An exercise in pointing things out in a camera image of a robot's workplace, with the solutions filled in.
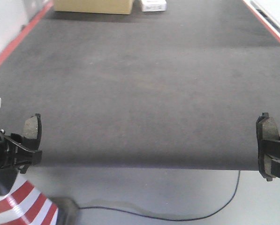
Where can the black conveyor belt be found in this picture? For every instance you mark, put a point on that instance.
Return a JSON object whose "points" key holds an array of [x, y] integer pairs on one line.
{"points": [[180, 89]]}

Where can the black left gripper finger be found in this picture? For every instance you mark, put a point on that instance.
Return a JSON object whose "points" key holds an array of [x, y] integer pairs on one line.
{"points": [[23, 168], [28, 149]]}

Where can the cardboard box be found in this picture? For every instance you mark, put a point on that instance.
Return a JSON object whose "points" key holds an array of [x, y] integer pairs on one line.
{"points": [[117, 7]]}

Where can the white carton box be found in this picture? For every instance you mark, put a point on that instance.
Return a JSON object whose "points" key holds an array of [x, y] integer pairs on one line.
{"points": [[153, 5]]}

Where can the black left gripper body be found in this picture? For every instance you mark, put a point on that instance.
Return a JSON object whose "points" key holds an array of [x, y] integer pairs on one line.
{"points": [[8, 153]]}

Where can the grey brake pad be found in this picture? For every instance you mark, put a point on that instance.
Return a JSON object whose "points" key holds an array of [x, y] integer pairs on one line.
{"points": [[32, 132], [266, 129]]}

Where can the striped traffic cone left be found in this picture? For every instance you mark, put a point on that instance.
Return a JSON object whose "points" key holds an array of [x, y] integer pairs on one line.
{"points": [[21, 203]]}

